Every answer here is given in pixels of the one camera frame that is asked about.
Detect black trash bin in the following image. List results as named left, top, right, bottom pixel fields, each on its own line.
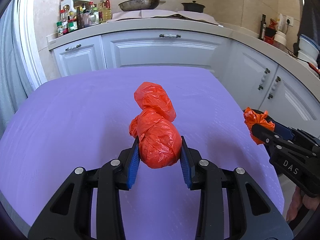
left=244, top=107, right=275, bottom=131

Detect large red plastic bag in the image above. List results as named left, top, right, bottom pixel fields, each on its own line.
left=129, top=82, right=182, bottom=169

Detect yellow cooking oil bottle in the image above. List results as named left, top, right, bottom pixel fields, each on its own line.
left=98, top=0, right=112, bottom=23

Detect dark olive oil bottle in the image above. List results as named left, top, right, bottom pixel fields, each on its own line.
left=258, top=14, right=266, bottom=40

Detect cloth cover over stove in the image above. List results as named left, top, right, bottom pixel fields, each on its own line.
left=108, top=9, right=220, bottom=25

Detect purple table cloth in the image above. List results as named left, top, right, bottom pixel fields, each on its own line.
left=1, top=67, right=284, bottom=235

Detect steel wok pan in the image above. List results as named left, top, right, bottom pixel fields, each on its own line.
left=118, top=0, right=160, bottom=11

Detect white jar red base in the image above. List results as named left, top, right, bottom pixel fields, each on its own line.
left=273, top=31, right=286, bottom=46

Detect white spice rack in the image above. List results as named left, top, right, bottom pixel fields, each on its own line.
left=56, top=0, right=99, bottom=37

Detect white stacked bowls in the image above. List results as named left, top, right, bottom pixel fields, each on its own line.
left=298, top=34, right=319, bottom=67

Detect small orange plastic bag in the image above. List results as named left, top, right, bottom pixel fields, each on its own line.
left=243, top=106, right=276, bottom=145

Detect black cast iron pot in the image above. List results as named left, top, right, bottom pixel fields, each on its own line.
left=182, top=1, right=206, bottom=13

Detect person right hand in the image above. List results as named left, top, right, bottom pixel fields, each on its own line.
left=286, top=186, right=319, bottom=222

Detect white curtain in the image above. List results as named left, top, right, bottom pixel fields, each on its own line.
left=1, top=0, right=33, bottom=134

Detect white lower kitchen cabinets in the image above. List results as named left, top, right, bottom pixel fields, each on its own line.
left=50, top=29, right=319, bottom=136

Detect red black kitchen utensil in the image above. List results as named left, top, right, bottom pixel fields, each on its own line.
left=308, top=62, right=320, bottom=76

